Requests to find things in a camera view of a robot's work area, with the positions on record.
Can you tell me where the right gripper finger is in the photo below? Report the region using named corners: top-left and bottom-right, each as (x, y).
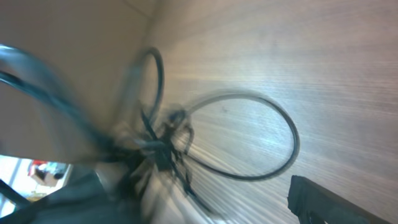
top-left (287, 175), bottom-right (389, 224)

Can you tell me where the black usb cable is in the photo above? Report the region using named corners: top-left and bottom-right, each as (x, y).
top-left (0, 45), bottom-right (301, 218)

